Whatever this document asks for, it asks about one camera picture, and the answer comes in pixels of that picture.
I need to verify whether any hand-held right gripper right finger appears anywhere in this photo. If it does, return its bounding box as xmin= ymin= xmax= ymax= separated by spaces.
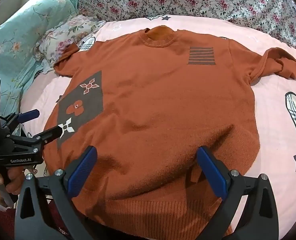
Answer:
xmin=197 ymin=146 xmax=287 ymax=240

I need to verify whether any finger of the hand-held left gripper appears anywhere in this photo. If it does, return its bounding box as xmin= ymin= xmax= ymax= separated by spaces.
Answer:
xmin=2 ymin=109 xmax=40 ymax=131
xmin=26 ymin=125 xmax=63 ymax=146

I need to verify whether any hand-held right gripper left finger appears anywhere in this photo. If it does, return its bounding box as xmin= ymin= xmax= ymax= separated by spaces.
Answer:
xmin=14 ymin=145 xmax=98 ymax=240

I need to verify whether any orange knit sweater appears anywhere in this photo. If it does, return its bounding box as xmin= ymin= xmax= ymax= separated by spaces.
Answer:
xmin=44 ymin=25 xmax=296 ymax=239

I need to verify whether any pale floral pillow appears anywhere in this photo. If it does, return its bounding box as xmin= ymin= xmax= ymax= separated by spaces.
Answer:
xmin=38 ymin=14 xmax=106 ymax=68

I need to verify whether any teal floral quilt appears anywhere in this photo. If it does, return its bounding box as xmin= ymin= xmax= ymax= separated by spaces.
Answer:
xmin=0 ymin=0 xmax=88 ymax=137

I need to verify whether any person's left hand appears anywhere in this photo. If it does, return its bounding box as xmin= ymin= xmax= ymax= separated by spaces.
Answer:
xmin=0 ymin=166 xmax=27 ymax=208

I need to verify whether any pink printed bed sheet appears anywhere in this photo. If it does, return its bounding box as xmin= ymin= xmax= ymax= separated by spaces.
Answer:
xmin=19 ymin=14 xmax=296 ymax=232

